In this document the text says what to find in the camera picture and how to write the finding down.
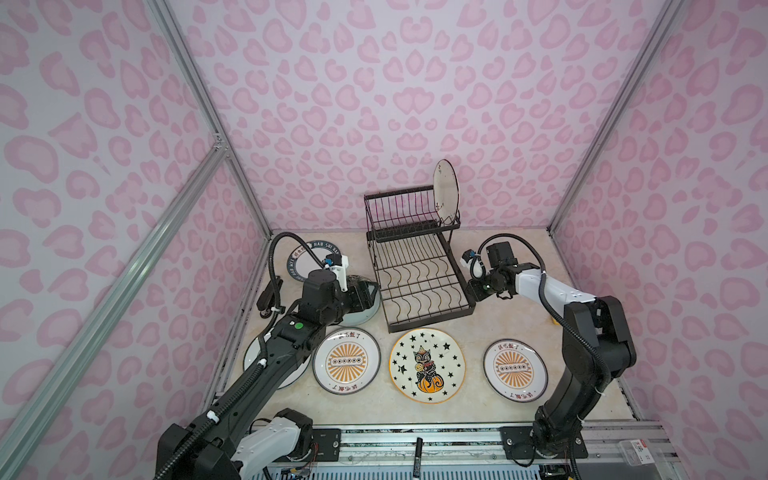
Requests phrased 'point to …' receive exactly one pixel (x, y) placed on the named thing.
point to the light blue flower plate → (365, 315)
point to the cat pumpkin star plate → (427, 366)
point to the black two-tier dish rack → (416, 273)
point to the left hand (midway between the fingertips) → (371, 282)
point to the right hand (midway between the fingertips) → (471, 284)
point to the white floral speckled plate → (446, 192)
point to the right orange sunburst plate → (515, 370)
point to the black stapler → (266, 300)
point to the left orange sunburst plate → (346, 360)
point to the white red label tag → (642, 451)
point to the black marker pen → (418, 458)
